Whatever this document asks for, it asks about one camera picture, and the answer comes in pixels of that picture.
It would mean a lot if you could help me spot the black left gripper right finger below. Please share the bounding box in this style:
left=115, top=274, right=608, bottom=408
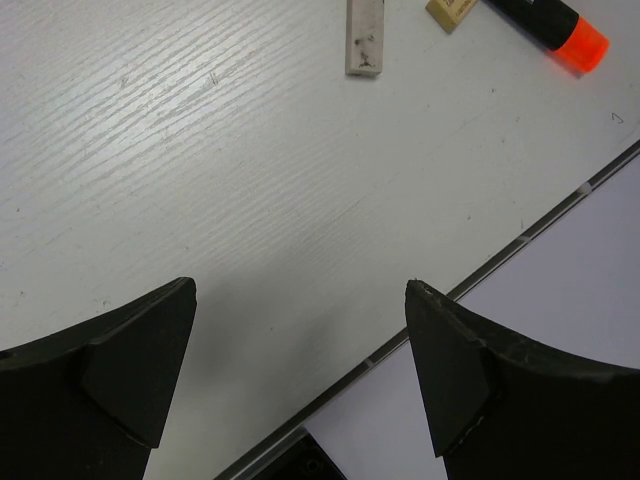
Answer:
left=405, top=280, right=639, bottom=479

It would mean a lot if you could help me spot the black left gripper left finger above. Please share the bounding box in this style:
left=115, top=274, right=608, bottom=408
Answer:
left=1, top=277, right=197, bottom=479

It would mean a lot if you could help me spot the small beige eraser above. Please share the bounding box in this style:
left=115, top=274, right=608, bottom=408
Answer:
left=425, top=0, right=477, bottom=34

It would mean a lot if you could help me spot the grey white eraser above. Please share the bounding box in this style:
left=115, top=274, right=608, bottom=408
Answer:
left=345, top=0, right=385, bottom=78

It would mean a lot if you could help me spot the orange black highlighter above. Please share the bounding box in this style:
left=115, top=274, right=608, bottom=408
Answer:
left=489, top=0, right=610, bottom=74

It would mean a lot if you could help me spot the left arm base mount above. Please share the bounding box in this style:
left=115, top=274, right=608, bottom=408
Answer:
left=237, top=428, right=347, bottom=480

